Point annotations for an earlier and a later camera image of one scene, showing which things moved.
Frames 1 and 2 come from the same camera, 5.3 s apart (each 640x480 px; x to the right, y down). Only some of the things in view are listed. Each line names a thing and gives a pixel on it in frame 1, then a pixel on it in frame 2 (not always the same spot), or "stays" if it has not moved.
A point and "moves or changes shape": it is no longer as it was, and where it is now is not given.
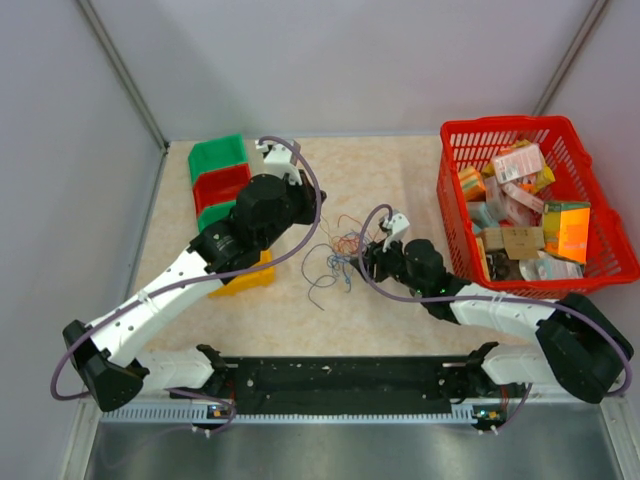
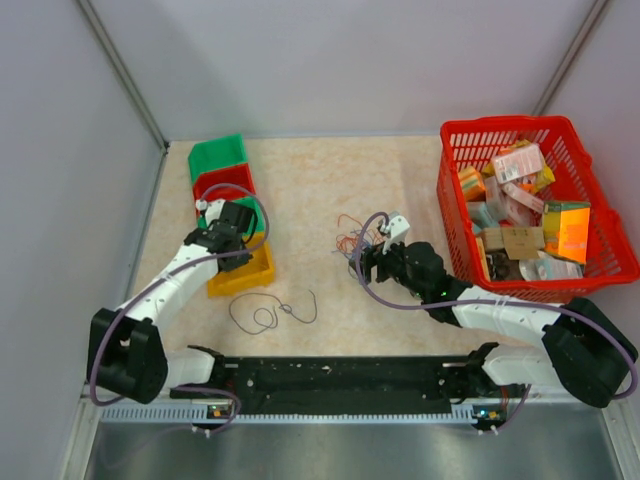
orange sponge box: (472, 183) stays
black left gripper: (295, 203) -> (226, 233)
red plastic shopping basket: (610, 258) stays
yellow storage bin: (250, 279) stays
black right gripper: (377, 257) stays
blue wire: (336, 262) moves or changes shape
